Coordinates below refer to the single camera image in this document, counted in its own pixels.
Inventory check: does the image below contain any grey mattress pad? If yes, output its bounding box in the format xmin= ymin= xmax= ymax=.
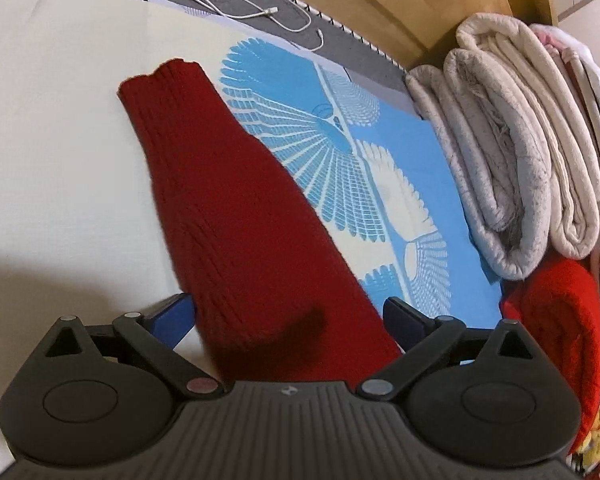
xmin=142 ymin=0 xmax=423 ymax=93

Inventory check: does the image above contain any cream folded quilt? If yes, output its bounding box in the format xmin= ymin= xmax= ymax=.
xmin=455 ymin=12 xmax=600 ymax=261

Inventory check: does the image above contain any red folded blanket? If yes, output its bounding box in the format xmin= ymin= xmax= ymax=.
xmin=500 ymin=257 xmax=600 ymax=456

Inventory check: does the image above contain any red knitted sweater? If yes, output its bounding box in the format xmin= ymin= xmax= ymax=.
xmin=117 ymin=60 xmax=406 ymax=386

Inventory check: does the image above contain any white and pink folded sheet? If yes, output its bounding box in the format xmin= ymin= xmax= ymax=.
xmin=532 ymin=22 xmax=600 ymax=151

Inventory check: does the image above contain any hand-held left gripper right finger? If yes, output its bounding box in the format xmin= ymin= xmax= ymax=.
xmin=356 ymin=296 xmax=537 ymax=401

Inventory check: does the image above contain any white charging cable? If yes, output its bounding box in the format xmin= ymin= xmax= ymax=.
xmin=160 ymin=0 xmax=326 ymax=51

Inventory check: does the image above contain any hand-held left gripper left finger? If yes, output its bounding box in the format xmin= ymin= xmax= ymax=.
xmin=41 ymin=294 xmax=224 ymax=399

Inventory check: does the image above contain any blue and white printed bedsheet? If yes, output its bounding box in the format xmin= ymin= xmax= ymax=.
xmin=0 ymin=0 xmax=506 ymax=391

